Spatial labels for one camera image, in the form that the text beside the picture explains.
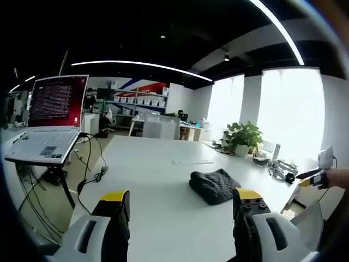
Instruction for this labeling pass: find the potted green plant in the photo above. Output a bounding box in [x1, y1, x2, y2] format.
[222, 121, 264, 158]

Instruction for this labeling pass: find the bright window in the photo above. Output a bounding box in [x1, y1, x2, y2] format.
[257, 67, 326, 162]
[208, 74, 245, 138]

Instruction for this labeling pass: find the black cable bundle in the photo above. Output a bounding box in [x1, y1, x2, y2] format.
[213, 141, 236, 157]

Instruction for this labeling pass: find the white upright box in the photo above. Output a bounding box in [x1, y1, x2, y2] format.
[268, 143, 281, 165]

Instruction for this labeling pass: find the white small robot gadget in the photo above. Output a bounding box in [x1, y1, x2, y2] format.
[268, 160, 298, 183]

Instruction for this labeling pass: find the white cabinet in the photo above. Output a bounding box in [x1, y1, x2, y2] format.
[142, 113, 181, 140]

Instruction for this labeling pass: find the black laptop stand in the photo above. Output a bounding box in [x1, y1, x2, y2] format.
[15, 160, 76, 210]

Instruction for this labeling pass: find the black laptop cable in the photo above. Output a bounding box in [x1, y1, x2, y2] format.
[77, 132, 110, 215]

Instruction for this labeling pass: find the dark grey towel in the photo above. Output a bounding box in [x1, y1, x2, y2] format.
[189, 168, 242, 206]

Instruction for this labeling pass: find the long ceiling light strip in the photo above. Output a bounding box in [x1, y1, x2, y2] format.
[249, 0, 305, 66]
[71, 60, 214, 82]

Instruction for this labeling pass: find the shelf with white bins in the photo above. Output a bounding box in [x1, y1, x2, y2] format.
[113, 87, 169, 129]

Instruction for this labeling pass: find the white laptop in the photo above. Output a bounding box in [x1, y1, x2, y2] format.
[4, 75, 89, 164]

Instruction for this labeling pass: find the black monitor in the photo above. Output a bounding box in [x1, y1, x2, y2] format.
[97, 87, 116, 100]

